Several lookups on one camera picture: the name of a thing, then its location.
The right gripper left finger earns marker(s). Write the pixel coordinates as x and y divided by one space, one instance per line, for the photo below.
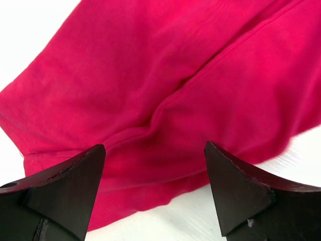
53 204

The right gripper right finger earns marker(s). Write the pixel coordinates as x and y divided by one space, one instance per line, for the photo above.
252 204

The pink t shirt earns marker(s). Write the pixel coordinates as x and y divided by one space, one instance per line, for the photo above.
153 81

